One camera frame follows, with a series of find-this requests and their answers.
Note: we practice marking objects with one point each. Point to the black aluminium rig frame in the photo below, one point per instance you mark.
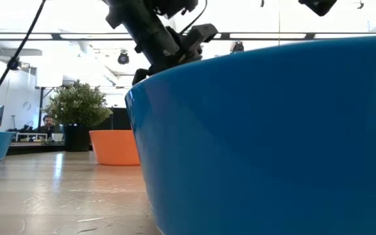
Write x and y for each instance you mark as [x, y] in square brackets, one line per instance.
[38, 148]

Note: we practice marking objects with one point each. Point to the black ceiling beam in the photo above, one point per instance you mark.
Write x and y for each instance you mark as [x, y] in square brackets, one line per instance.
[55, 36]

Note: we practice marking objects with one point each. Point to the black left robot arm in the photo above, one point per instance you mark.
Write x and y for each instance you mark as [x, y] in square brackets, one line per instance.
[149, 29]

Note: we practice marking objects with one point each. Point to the white low table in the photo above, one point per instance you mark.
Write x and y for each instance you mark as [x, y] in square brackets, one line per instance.
[31, 134]

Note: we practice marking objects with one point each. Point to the black panel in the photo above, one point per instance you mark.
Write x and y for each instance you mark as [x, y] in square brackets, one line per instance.
[121, 119]

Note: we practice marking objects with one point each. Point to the person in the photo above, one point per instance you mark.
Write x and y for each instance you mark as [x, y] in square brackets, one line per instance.
[48, 120]

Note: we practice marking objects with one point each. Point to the small green potted plant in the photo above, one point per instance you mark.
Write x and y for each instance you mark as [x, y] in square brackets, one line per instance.
[77, 107]

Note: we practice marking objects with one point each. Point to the black vertical post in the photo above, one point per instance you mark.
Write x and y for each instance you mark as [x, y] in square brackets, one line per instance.
[41, 107]

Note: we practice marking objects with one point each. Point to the orange plastic bowl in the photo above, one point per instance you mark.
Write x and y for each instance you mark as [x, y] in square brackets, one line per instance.
[114, 148]

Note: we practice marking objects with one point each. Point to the black ceiling spotlight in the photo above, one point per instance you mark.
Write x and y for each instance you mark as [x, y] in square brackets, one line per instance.
[123, 58]
[238, 47]
[14, 64]

